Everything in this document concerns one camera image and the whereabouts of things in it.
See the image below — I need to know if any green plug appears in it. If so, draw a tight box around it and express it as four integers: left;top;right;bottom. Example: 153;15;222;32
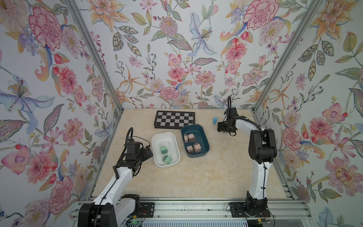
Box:
163;155;173;165
160;145;168;155

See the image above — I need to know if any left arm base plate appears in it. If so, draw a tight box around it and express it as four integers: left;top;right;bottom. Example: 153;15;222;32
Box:
128;202;155;218

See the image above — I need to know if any black white chessboard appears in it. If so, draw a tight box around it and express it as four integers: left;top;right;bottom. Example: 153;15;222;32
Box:
154;111;195;130

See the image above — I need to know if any teal storage box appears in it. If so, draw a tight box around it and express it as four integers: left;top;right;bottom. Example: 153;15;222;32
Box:
181;124;210;158

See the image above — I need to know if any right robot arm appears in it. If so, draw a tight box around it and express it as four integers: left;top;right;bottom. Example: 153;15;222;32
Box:
217;96;277;218

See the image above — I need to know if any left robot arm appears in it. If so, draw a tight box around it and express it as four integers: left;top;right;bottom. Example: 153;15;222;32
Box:
77;127;153;227

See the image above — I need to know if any aluminium rail frame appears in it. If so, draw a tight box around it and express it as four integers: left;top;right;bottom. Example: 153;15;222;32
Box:
69;198;315;227

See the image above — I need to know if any white storage box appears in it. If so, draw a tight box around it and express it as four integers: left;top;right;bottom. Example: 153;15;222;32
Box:
151;132;181;168

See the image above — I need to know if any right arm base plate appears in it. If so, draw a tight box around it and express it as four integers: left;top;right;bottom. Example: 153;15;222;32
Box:
228;202;271;218

